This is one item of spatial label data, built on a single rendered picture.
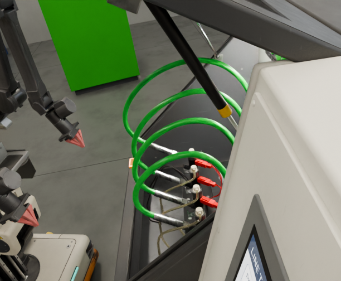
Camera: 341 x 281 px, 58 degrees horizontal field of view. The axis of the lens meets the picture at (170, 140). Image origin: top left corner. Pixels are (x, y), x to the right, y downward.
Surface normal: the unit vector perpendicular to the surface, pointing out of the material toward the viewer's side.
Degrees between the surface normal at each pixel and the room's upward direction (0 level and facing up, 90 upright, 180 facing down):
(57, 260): 0
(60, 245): 0
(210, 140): 90
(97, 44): 90
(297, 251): 76
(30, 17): 90
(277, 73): 0
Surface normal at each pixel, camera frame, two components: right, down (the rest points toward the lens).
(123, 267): -0.14, -0.81
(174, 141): 0.02, 0.58
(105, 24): 0.26, 0.52
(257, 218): -1.00, -0.06
